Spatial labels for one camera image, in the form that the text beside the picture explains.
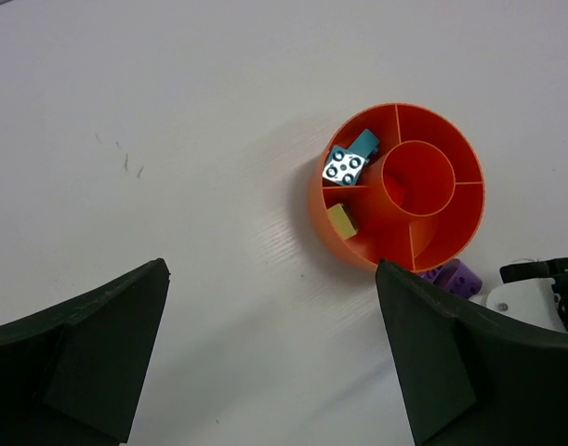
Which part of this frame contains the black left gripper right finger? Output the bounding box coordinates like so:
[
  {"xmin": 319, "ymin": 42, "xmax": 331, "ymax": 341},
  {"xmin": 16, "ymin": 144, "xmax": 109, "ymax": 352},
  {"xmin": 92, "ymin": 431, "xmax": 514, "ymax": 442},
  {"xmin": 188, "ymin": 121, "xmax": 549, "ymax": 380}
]
[{"xmin": 376, "ymin": 261, "xmax": 568, "ymax": 445}]

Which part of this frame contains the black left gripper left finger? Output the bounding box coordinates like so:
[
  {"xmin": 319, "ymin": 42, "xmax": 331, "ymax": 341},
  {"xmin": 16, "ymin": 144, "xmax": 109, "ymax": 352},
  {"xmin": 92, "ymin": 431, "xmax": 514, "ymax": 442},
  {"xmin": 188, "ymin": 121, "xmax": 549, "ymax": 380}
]
[{"xmin": 0, "ymin": 258, "xmax": 170, "ymax": 445}]

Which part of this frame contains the yellow-green lego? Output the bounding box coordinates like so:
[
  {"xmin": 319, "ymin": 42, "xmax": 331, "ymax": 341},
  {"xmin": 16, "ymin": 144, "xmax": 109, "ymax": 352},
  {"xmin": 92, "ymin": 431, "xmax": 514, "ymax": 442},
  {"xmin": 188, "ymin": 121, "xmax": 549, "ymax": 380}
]
[{"xmin": 326, "ymin": 203, "xmax": 358, "ymax": 241}]

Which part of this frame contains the teal lego block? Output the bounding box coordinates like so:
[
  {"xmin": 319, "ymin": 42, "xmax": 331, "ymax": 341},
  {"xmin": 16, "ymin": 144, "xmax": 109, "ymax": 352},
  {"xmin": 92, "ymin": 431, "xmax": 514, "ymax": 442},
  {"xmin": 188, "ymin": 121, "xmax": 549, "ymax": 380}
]
[
  {"xmin": 322, "ymin": 145, "xmax": 371, "ymax": 186},
  {"xmin": 348, "ymin": 129, "xmax": 379, "ymax": 158}
]

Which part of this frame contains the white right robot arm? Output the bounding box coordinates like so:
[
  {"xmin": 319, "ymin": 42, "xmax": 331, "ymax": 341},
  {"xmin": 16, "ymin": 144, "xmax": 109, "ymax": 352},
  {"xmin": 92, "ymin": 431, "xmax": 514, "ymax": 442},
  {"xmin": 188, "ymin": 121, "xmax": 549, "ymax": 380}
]
[{"xmin": 499, "ymin": 257, "xmax": 568, "ymax": 329}]

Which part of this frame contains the purple lego block stack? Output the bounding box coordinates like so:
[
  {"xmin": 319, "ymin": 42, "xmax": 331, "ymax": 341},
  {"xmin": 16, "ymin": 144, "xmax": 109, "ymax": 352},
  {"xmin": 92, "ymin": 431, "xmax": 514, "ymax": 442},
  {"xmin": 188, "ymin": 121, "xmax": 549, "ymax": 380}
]
[{"xmin": 417, "ymin": 258, "xmax": 482, "ymax": 299}]

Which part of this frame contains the orange round divided container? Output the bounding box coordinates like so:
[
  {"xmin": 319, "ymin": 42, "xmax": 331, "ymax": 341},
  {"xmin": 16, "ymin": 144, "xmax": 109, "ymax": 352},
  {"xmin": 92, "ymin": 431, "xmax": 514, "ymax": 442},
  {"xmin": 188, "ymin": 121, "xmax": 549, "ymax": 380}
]
[{"xmin": 308, "ymin": 103, "xmax": 485, "ymax": 272}]

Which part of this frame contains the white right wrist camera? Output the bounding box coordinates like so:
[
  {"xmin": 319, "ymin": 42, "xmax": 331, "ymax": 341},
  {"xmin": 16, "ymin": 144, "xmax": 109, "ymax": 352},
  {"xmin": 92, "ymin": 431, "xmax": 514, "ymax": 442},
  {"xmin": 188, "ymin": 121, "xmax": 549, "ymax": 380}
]
[{"xmin": 469, "ymin": 278, "xmax": 568, "ymax": 334}]

